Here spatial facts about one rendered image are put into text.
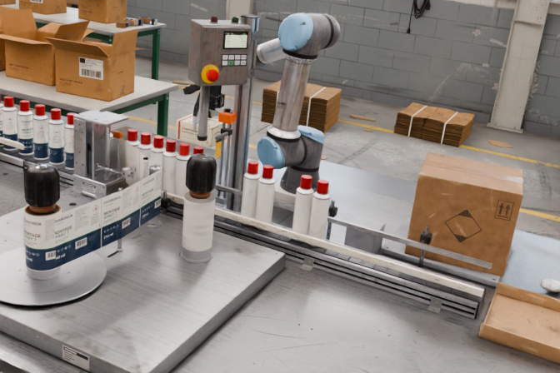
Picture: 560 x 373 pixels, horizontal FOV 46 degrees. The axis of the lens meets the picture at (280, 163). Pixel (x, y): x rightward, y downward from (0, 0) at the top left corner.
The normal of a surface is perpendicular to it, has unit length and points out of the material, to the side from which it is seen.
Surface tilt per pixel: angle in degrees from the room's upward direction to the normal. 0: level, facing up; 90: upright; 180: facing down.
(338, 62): 90
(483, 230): 90
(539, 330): 0
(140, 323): 0
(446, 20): 90
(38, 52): 90
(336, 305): 0
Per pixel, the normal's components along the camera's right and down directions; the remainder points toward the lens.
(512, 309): 0.10, -0.94
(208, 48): 0.47, 0.34
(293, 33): -0.68, 0.03
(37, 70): -0.38, 0.27
